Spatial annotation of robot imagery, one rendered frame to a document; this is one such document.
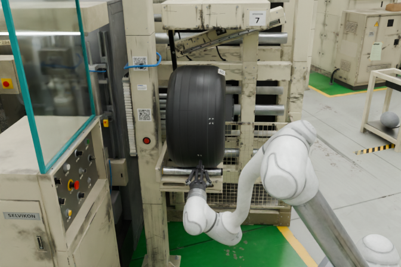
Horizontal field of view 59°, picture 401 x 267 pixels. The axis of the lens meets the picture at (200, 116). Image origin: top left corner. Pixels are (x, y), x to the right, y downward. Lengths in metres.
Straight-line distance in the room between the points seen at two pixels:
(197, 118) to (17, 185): 0.82
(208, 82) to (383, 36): 4.99
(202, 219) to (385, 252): 0.69
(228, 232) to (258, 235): 1.41
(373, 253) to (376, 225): 1.83
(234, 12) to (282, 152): 1.13
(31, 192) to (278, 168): 0.94
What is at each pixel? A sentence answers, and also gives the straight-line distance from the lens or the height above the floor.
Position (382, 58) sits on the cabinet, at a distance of 6.64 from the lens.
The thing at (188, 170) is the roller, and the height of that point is 0.92.
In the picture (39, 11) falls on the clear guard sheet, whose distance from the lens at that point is 1.44.
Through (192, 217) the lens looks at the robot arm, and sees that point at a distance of 1.51.
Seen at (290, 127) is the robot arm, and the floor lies 1.47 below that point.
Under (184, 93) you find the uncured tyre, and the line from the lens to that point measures 1.76.
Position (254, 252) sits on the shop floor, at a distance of 2.84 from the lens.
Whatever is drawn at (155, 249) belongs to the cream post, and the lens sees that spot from 2.50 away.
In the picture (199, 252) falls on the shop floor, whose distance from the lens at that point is 2.82.
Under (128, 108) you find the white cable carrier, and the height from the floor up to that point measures 1.25.
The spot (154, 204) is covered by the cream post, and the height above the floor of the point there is 0.62.
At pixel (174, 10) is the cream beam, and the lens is 2.05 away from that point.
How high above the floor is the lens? 1.97
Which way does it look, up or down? 23 degrees down
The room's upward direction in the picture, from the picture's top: 1 degrees counter-clockwise
